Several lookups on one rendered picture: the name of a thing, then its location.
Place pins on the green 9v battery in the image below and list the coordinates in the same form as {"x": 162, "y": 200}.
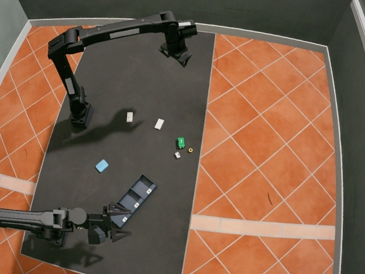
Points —
{"x": 181, "y": 143}

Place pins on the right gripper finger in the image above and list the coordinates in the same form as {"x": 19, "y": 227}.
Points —
{"x": 114, "y": 212}
{"x": 116, "y": 238}

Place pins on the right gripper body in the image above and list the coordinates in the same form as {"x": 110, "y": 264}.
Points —
{"x": 106, "y": 221}

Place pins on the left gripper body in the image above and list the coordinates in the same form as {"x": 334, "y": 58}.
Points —
{"x": 174, "y": 51}

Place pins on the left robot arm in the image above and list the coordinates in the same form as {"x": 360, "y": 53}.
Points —
{"x": 67, "y": 43}

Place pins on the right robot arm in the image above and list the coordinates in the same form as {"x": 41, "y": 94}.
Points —
{"x": 64, "y": 221}

